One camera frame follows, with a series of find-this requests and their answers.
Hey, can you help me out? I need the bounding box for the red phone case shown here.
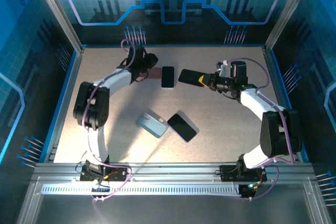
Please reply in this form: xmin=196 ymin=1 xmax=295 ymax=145
xmin=143 ymin=67 xmax=162 ymax=80

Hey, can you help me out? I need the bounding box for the black phone pink frame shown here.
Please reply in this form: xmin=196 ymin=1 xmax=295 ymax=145
xmin=177 ymin=68 xmax=206 ymax=88

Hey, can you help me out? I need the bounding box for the light blue phone case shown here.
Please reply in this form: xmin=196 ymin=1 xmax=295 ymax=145
xmin=135 ymin=112 xmax=169 ymax=138

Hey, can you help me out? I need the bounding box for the black controller board with led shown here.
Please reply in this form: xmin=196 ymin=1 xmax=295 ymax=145
xmin=240 ymin=183 xmax=260 ymax=200

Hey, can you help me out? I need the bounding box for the grey metal panel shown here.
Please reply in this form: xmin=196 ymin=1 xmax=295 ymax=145
xmin=17 ymin=176 xmax=333 ymax=224

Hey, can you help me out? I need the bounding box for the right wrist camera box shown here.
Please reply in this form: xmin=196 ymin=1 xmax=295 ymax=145
xmin=215 ymin=60 xmax=229 ymax=78

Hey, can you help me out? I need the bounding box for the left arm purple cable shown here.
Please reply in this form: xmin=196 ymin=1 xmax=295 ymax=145
xmin=81 ymin=39 xmax=137 ymax=204

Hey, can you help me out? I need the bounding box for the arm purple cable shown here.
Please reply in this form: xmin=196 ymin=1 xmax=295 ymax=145
xmin=81 ymin=39 xmax=137 ymax=204
xmin=227 ymin=57 xmax=296 ymax=201

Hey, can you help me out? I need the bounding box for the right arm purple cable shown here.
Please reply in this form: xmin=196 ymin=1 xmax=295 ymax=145
xmin=227 ymin=57 xmax=296 ymax=201

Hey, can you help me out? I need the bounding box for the aluminium side rail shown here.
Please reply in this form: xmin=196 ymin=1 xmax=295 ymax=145
xmin=264 ymin=47 xmax=309 ymax=163
xmin=43 ymin=48 xmax=85 ymax=164

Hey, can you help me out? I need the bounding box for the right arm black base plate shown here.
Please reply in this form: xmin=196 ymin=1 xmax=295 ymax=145
xmin=219 ymin=165 xmax=268 ymax=183

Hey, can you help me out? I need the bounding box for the aluminium frame post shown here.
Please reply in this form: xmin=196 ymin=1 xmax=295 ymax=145
xmin=29 ymin=0 xmax=85 ymax=53
xmin=264 ymin=0 xmax=317 ymax=51

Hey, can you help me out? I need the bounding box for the aluminium cross rail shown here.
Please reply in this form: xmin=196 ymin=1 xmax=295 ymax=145
xmin=33 ymin=162 xmax=317 ymax=183

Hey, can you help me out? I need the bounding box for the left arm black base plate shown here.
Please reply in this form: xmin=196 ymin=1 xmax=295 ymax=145
xmin=79 ymin=165 xmax=132 ymax=183

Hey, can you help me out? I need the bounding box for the white slotted cable duct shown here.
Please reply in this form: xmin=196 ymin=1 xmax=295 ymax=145
xmin=41 ymin=184 xmax=241 ymax=196

